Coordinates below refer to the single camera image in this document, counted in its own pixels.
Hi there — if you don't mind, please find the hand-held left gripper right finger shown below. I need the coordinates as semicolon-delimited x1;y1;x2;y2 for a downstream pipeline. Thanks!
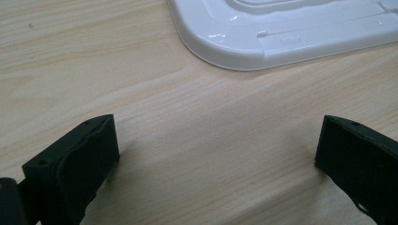
314;114;398;225

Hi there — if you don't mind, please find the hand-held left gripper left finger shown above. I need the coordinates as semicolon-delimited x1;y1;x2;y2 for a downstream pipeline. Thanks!
22;113;122;225

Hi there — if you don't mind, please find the white lid with grey handle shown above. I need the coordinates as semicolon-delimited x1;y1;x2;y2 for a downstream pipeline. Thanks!
165;0;398;72

